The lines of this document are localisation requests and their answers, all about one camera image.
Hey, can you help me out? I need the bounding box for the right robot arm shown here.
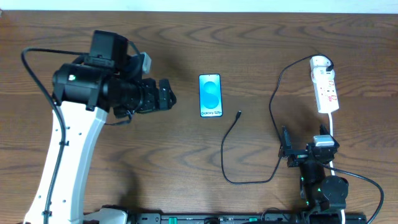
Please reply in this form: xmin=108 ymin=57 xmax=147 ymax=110
xmin=279 ymin=125 xmax=349 ymax=223

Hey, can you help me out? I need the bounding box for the white USB charger plug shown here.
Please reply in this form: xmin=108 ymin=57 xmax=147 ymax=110
xmin=310 ymin=55 xmax=332 ymax=70

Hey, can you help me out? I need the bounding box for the white power strip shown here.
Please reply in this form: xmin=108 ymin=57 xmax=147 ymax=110
xmin=311 ymin=67 xmax=340 ymax=114

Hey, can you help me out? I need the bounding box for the blue-screen Samsung smartphone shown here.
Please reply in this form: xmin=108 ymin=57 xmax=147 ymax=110
xmin=198 ymin=73 xmax=223 ymax=118

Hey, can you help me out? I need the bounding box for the black USB charging cable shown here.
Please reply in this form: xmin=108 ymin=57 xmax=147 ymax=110
xmin=220 ymin=54 xmax=335 ymax=185

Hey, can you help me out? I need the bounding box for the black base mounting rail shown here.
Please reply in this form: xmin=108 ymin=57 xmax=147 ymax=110
xmin=127 ymin=212 xmax=368 ymax=224

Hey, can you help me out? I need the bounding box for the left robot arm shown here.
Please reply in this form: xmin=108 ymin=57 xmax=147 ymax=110
xmin=24 ymin=30 xmax=177 ymax=223

